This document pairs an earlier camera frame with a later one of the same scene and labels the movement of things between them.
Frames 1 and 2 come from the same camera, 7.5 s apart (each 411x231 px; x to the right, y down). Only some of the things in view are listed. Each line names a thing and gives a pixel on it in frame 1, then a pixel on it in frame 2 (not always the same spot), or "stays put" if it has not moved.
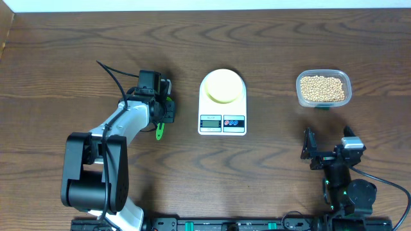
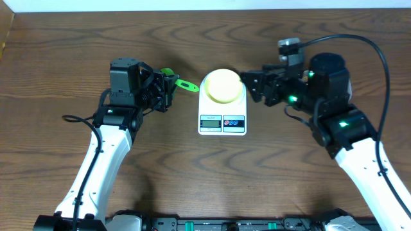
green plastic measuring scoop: (160, 126) to (179, 83)
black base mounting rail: (293, 222) stays put
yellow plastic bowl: (224, 86) stays put
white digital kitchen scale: (221, 119) stays put
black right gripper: (310, 151) to (274, 78)
